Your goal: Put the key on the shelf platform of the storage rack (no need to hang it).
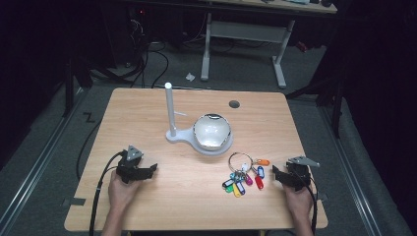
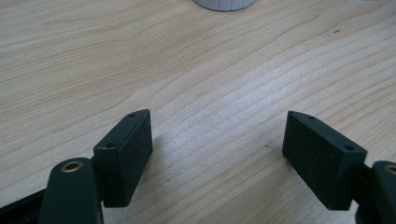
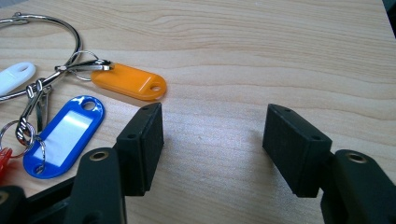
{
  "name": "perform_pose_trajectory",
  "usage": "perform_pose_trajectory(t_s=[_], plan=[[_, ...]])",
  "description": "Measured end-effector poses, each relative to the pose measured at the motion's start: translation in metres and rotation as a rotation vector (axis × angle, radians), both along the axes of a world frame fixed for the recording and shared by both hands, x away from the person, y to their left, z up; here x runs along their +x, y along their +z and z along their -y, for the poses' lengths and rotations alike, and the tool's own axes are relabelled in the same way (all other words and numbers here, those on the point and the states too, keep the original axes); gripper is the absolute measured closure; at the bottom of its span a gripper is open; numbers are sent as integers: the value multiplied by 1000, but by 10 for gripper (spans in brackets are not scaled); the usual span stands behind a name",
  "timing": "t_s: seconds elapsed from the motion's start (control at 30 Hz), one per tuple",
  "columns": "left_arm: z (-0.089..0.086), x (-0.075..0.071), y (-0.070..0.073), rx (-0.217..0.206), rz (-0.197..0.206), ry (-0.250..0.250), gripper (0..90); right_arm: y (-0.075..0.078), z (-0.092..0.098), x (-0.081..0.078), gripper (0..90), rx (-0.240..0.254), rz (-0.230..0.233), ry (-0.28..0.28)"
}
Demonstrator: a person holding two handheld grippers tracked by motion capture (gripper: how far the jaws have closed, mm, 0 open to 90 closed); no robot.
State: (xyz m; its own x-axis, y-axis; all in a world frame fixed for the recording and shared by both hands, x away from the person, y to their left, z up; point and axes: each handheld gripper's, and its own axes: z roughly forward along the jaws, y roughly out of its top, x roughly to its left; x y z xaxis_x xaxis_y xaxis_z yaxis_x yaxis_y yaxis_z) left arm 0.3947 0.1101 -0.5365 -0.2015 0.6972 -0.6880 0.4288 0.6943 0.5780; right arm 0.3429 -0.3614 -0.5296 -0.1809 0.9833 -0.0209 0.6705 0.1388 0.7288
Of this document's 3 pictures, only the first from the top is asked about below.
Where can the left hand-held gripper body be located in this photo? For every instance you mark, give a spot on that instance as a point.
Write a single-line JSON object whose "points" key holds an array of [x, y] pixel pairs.
{"points": [[129, 165]]}

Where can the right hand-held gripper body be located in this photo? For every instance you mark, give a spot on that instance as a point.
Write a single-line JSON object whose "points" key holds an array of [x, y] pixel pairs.
{"points": [[299, 172]]}

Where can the white stand with pole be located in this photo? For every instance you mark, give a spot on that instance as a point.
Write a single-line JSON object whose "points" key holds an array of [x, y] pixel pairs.
{"points": [[170, 111]]}

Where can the person's right hand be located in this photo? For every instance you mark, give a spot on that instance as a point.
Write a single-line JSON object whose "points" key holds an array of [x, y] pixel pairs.
{"points": [[298, 201]]}

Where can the person's left hand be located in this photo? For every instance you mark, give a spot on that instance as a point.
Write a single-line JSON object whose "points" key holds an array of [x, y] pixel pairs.
{"points": [[122, 193]]}

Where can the grey tape strip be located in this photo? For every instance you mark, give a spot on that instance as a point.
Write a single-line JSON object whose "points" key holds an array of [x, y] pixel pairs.
{"points": [[323, 197], [74, 201]]}

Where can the shiny silver bowl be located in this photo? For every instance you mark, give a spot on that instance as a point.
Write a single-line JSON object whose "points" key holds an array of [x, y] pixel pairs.
{"points": [[212, 131]]}

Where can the black metal stand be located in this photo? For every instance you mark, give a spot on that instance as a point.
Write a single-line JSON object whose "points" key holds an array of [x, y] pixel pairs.
{"points": [[69, 88], [334, 98]]}

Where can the crumpled white paper scrap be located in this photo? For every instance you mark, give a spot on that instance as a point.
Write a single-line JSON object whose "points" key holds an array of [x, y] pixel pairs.
{"points": [[190, 77]]}

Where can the small red object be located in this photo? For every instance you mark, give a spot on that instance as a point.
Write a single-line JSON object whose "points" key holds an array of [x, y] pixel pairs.
{"points": [[302, 47]]}

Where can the wooden desk with white legs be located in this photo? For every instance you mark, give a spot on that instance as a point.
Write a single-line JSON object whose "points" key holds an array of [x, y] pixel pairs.
{"points": [[249, 31]]}

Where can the metal floor rail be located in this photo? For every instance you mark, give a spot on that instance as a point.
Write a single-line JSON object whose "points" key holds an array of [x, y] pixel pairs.
{"points": [[36, 164], [350, 170]]}

